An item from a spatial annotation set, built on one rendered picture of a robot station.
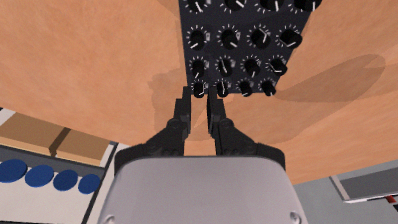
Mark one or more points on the black knob box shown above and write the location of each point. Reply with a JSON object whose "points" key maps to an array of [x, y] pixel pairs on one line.
{"points": [[235, 39]]}

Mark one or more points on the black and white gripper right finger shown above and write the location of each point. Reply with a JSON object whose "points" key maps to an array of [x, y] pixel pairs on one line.
{"points": [[231, 141]]}

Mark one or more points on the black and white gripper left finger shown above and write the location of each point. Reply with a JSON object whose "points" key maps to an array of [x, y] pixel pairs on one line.
{"points": [[170, 140]]}

